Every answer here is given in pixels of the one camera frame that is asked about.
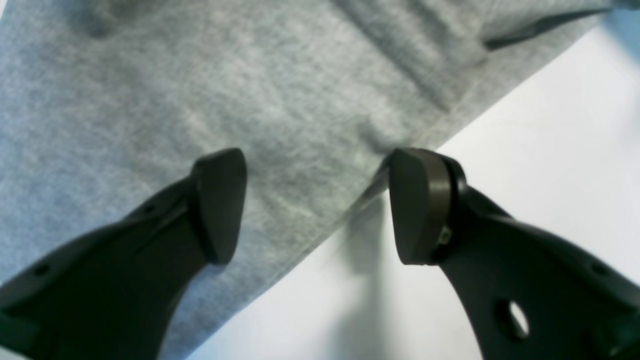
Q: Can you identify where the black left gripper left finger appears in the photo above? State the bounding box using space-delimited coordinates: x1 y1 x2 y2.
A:
0 148 248 360

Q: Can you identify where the grey T-shirt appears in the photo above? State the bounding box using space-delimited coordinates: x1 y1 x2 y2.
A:
0 0 623 360

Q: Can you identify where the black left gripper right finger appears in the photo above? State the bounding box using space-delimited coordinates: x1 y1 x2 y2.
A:
389 148 640 360

